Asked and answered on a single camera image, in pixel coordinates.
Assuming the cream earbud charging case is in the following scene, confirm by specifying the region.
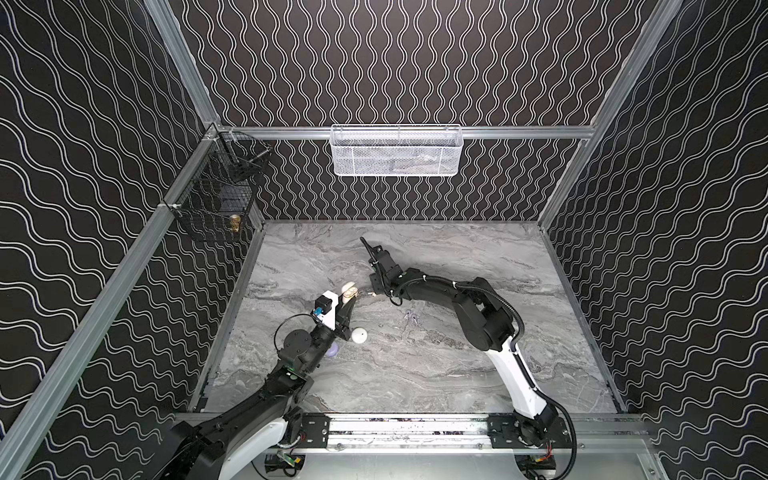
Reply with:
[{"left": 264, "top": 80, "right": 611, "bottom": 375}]
[{"left": 341, "top": 282, "right": 359, "bottom": 304}]

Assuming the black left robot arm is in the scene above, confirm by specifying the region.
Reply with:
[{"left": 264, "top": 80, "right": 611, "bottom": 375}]
[{"left": 147, "top": 301, "right": 355, "bottom": 479}]

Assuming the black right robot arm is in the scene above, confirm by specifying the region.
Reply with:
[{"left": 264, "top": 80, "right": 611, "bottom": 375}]
[{"left": 360, "top": 238, "right": 578, "bottom": 448}]

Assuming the white round disc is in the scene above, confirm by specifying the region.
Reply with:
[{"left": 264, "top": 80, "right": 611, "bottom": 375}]
[{"left": 350, "top": 327, "right": 368, "bottom": 344}]

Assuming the purple round disc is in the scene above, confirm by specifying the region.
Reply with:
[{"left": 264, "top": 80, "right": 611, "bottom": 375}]
[{"left": 325, "top": 343, "right": 339, "bottom": 358}]

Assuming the small brass object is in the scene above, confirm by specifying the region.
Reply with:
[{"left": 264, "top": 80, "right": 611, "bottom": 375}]
[{"left": 229, "top": 214, "right": 242, "bottom": 233}]

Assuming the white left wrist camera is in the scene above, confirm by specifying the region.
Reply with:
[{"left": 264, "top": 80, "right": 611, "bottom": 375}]
[{"left": 311, "top": 291, "right": 339, "bottom": 331}]

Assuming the white wire mesh basket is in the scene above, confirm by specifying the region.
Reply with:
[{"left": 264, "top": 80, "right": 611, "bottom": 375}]
[{"left": 329, "top": 124, "right": 464, "bottom": 177}]

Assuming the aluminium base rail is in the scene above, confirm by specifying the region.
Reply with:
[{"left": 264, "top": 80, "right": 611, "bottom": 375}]
[{"left": 290, "top": 413, "right": 655, "bottom": 455}]

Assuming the black wire basket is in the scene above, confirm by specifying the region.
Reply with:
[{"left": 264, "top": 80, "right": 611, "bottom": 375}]
[{"left": 171, "top": 132, "right": 274, "bottom": 244}]

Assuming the aluminium corner frame post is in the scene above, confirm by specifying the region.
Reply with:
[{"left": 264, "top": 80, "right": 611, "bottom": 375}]
[{"left": 145, "top": 0, "right": 220, "bottom": 125}]

